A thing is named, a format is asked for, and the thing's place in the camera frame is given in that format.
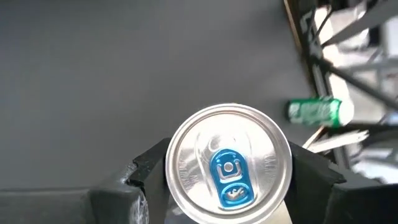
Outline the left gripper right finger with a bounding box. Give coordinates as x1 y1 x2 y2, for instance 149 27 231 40
284 141 348 224

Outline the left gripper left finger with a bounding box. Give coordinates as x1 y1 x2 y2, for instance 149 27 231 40
90 138 171 224

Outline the blue silver Red Bull can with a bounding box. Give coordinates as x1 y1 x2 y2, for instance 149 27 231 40
164 103 293 224

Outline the green Sprite can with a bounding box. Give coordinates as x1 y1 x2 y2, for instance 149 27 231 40
286 96 355 128

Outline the silver strut bracket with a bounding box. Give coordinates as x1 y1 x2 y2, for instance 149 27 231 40
303 126 370 153

